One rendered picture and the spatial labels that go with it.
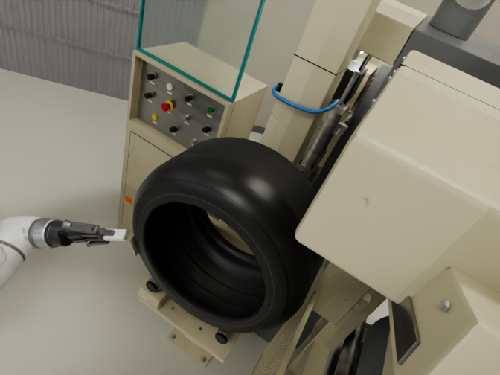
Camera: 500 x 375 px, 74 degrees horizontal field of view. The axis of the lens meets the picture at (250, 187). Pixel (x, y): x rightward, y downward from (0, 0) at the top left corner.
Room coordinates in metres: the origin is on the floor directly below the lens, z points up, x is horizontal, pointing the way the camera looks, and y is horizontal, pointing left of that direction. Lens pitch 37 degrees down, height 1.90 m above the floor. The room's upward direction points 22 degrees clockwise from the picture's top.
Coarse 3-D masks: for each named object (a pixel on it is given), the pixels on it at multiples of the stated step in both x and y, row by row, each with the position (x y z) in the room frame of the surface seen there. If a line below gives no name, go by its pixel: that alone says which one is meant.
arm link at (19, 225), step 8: (16, 216) 0.59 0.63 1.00; (24, 216) 0.59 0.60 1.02; (32, 216) 0.60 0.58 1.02; (0, 224) 0.55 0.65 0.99; (8, 224) 0.55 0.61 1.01; (16, 224) 0.55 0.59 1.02; (24, 224) 0.56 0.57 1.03; (0, 232) 0.52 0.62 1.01; (8, 232) 0.52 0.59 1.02; (16, 232) 0.53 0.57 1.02; (24, 232) 0.54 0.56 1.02; (0, 240) 0.49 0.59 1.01; (8, 240) 0.50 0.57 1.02; (16, 240) 0.51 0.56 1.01; (24, 240) 0.52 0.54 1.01; (16, 248) 0.50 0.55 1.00; (24, 248) 0.51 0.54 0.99; (32, 248) 0.53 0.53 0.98; (24, 256) 0.50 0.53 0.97
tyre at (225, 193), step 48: (240, 144) 0.76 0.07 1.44; (144, 192) 0.62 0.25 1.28; (192, 192) 0.58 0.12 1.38; (240, 192) 0.58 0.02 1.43; (288, 192) 0.66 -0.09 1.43; (144, 240) 0.60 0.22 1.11; (192, 240) 0.81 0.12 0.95; (288, 240) 0.55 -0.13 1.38; (192, 288) 0.65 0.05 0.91; (240, 288) 0.71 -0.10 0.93; (288, 288) 0.51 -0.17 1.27
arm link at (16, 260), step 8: (0, 248) 0.47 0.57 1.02; (8, 248) 0.48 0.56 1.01; (0, 256) 0.45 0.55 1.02; (8, 256) 0.46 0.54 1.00; (16, 256) 0.48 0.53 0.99; (0, 264) 0.43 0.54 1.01; (8, 264) 0.45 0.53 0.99; (16, 264) 0.47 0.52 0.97; (0, 272) 0.42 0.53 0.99; (8, 272) 0.44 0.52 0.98; (0, 280) 0.41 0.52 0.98; (8, 280) 0.43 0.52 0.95; (0, 288) 0.40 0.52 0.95
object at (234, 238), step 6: (210, 216) 0.96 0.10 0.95; (216, 222) 0.94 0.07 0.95; (222, 228) 0.93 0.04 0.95; (228, 228) 0.94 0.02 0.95; (222, 234) 0.92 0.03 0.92; (228, 234) 0.91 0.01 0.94; (234, 234) 0.92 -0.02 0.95; (228, 240) 0.91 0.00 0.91; (234, 240) 0.91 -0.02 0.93; (240, 240) 0.90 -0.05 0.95; (240, 246) 0.90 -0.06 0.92; (246, 246) 0.89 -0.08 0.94; (246, 252) 0.89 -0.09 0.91
